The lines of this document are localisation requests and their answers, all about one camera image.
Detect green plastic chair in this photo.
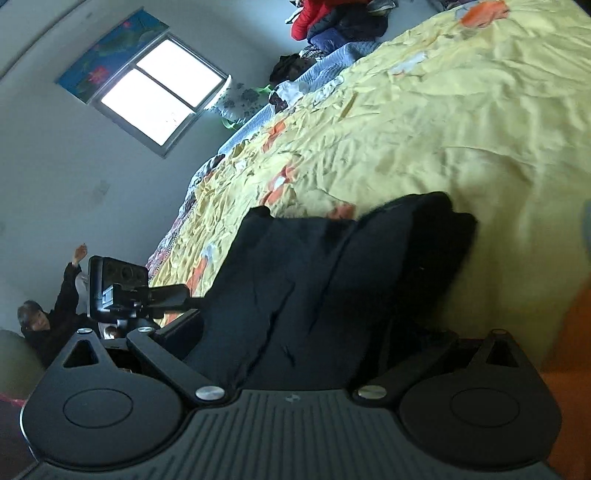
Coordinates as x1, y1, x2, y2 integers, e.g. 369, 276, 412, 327
221, 85, 274, 130

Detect navy puffer jacket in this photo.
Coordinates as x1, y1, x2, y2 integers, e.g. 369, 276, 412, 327
307, 8, 389, 51

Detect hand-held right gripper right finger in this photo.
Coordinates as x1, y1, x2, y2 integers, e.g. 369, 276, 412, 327
353, 329, 532, 408

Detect white and black cloth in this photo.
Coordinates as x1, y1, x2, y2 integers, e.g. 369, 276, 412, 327
269, 80, 306, 112

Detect floral print pillow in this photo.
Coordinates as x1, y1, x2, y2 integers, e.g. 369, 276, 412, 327
215, 80, 265, 123

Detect window with grey frame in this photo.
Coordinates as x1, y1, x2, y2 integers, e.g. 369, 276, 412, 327
90, 32, 230, 159

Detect lotus flower wall poster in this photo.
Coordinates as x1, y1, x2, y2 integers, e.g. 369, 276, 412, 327
55, 10, 170, 100

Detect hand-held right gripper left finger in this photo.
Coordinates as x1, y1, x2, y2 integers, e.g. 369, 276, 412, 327
60, 308, 228, 408

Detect yellow floral bedsheet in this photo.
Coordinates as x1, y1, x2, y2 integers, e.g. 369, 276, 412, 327
150, 0, 591, 462

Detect black pants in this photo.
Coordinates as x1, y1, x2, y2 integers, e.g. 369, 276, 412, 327
182, 191, 479, 393

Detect blue quilted blanket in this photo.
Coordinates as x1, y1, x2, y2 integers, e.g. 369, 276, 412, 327
217, 41, 384, 155

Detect black duffel bag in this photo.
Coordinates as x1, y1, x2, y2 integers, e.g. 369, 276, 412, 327
269, 53, 315, 85

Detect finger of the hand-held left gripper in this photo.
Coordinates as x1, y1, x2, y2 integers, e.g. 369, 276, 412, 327
148, 284, 205, 310

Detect red puffer jacket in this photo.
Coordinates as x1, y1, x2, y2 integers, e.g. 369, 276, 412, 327
291, 0, 343, 41

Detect olive green cloth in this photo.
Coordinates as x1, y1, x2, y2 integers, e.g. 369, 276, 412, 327
0, 329, 44, 400

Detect floral patterned quilt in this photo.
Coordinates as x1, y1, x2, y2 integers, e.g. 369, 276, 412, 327
145, 154, 227, 278

